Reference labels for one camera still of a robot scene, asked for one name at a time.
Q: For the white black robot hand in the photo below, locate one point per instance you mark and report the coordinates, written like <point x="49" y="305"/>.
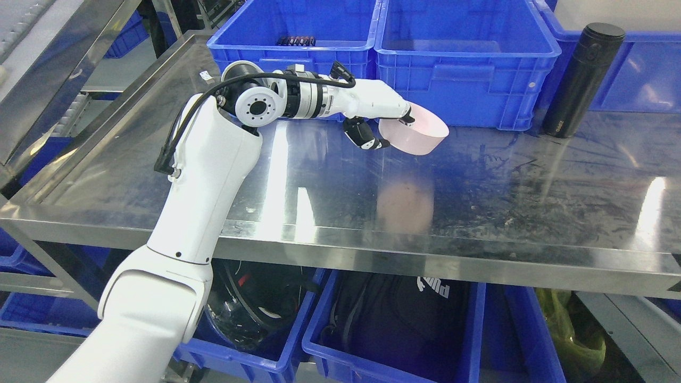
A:
<point x="368" y="99"/>

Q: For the empty blue crate on table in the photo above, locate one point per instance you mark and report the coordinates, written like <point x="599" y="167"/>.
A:
<point x="478" y="64"/>

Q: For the blue bin with yellow bag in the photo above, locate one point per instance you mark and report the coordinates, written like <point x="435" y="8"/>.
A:
<point x="558" y="343"/>

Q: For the black thermos bottle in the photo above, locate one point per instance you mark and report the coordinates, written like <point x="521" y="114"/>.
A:
<point x="595" y="51"/>

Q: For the blue bin with helmet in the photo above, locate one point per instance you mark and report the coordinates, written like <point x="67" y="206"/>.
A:
<point x="252" y="324"/>

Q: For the black puma bag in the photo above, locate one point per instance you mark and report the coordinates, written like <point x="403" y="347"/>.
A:
<point x="414" y="324"/>

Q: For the blue bin with black bag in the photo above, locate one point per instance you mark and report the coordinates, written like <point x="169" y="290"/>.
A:
<point x="344" y="367"/>

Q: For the blue crate with dark items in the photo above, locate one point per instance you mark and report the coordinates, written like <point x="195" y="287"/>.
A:
<point x="316" y="34"/>

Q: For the pink plastic bowl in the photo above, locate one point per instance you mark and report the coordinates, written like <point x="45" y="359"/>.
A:
<point x="421" y="137"/>

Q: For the blue crate behind thermos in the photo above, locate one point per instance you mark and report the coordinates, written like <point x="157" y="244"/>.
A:
<point x="644" y="76"/>

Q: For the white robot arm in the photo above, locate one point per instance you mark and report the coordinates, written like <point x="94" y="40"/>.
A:
<point x="154" y="298"/>

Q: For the stainless steel table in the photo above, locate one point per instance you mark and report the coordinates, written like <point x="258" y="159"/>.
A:
<point x="598" y="212"/>

